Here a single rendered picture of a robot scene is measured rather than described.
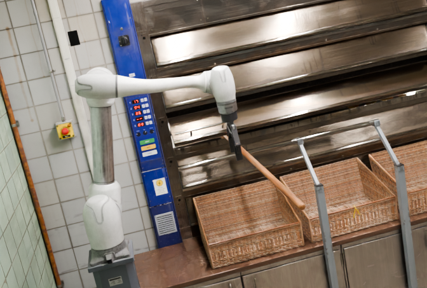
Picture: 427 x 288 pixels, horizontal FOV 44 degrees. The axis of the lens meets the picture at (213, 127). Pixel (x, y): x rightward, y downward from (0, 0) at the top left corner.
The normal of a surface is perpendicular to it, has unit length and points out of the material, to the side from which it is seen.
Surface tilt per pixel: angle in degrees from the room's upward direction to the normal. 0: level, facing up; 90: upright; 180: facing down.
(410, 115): 70
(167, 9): 90
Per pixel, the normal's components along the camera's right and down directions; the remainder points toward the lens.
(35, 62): 0.18, 0.19
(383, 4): 0.11, -0.15
